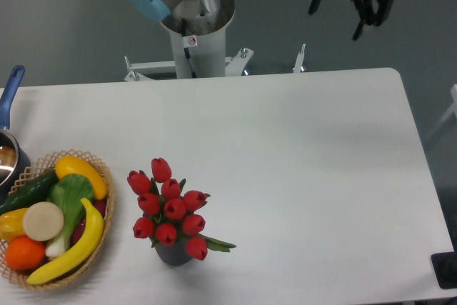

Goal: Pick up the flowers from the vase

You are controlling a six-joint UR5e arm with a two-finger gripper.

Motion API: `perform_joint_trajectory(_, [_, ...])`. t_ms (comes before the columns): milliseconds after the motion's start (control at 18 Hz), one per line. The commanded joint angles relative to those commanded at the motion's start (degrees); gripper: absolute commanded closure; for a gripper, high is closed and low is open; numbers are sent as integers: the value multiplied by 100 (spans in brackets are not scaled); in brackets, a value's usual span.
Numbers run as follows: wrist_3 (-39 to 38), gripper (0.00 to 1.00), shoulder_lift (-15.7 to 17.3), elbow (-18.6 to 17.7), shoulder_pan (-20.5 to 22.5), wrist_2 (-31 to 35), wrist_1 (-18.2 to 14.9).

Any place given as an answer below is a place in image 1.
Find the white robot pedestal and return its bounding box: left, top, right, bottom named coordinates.
left=123, top=19, right=307, bottom=83

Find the dark red fruit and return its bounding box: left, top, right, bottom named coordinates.
left=71, top=199, right=106, bottom=246

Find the orange fruit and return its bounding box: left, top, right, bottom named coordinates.
left=5, top=236, right=45, bottom=271

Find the red tulip bouquet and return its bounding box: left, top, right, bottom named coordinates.
left=127, top=158, right=236, bottom=261

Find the green bok choy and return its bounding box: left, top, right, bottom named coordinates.
left=46, top=174, right=94, bottom=259

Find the woven wicker basket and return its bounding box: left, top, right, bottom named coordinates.
left=1, top=149, right=115, bottom=291

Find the yellow squash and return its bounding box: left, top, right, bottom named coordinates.
left=54, top=156, right=109, bottom=201

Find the black device at edge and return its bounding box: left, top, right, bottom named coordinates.
left=431, top=251, right=457, bottom=289

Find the dark grey ribbed vase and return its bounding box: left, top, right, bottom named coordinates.
left=150, top=238, right=192, bottom=266

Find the beige round disc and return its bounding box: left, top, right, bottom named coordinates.
left=22, top=201, right=64, bottom=241

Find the white frame at right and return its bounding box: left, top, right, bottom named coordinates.
left=425, top=84, right=456, bottom=144

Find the small yellow pepper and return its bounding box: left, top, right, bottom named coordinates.
left=0, top=208, right=28, bottom=242

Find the yellow banana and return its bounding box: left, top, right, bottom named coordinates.
left=26, top=198, right=104, bottom=286

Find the green cucumber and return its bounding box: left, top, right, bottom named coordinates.
left=1, top=169, right=59, bottom=214

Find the blue handled saucepan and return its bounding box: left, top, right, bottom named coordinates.
left=1, top=65, right=31, bottom=203

